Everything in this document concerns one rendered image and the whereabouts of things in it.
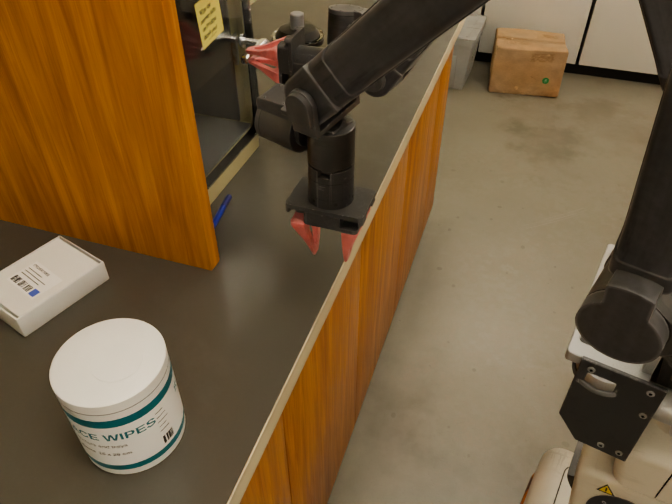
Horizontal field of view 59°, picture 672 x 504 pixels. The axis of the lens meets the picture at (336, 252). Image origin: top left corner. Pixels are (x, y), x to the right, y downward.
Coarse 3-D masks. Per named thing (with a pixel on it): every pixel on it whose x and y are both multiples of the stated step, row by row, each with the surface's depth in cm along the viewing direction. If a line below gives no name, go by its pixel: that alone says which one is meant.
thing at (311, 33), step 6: (294, 12) 120; (300, 12) 120; (294, 18) 119; (300, 18) 119; (288, 24) 123; (294, 24) 120; (300, 24) 120; (306, 24) 123; (312, 24) 123; (282, 30) 120; (288, 30) 120; (306, 30) 120; (312, 30) 120; (276, 36) 121; (282, 36) 120; (306, 36) 119; (312, 36) 120; (318, 36) 121
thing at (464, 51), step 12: (468, 24) 353; (480, 24) 353; (468, 36) 339; (480, 36) 352; (456, 48) 343; (468, 48) 340; (456, 60) 348; (468, 60) 345; (456, 72) 353; (468, 72) 367; (456, 84) 358
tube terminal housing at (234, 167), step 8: (256, 136) 130; (248, 144) 127; (256, 144) 131; (248, 152) 128; (240, 160) 125; (232, 168) 122; (224, 176) 119; (232, 176) 123; (216, 184) 117; (224, 184) 120; (208, 192) 114; (216, 192) 117
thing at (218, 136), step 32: (192, 0) 93; (224, 0) 102; (192, 32) 95; (224, 32) 104; (192, 64) 97; (224, 64) 107; (192, 96) 99; (224, 96) 109; (256, 96) 122; (224, 128) 112; (224, 160) 115
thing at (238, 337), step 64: (320, 0) 204; (384, 128) 139; (256, 192) 119; (384, 192) 126; (0, 256) 105; (128, 256) 105; (256, 256) 105; (320, 256) 105; (0, 320) 93; (64, 320) 93; (192, 320) 93; (256, 320) 93; (320, 320) 96; (0, 384) 84; (192, 384) 84; (256, 384) 84; (0, 448) 77; (64, 448) 77; (192, 448) 77; (256, 448) 77
